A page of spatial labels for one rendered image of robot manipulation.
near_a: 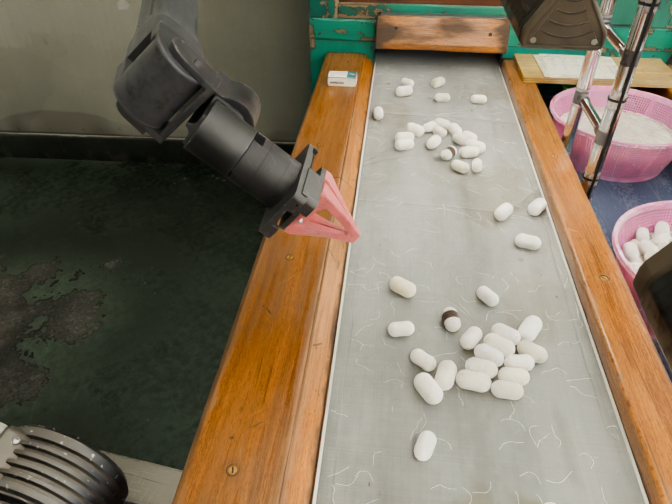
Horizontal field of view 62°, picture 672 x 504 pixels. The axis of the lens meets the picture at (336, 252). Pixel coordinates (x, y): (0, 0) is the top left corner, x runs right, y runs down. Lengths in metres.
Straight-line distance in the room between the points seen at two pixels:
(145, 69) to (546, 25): 0.38
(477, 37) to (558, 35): 0.76
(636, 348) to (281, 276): 0.42
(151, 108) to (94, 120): 2.08
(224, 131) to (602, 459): 0.48
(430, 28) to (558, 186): 0.57
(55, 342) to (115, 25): 1.22
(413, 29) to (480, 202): 0.57
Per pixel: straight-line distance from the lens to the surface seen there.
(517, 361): 0.64
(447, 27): 1.37
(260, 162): 0.55
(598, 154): 0.95
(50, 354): 1.82
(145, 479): 0.90
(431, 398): 0.59
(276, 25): 2.23
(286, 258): 0.73
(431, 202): 0.89
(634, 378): 0.67
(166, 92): 0.54
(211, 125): 0.54
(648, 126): 1.29
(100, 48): 2.48
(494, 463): 0.58
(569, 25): 0.61
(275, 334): 0.63
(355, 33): 1.42
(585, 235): 0.84
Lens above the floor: 1.23
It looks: 39 degrees down
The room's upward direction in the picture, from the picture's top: straight up
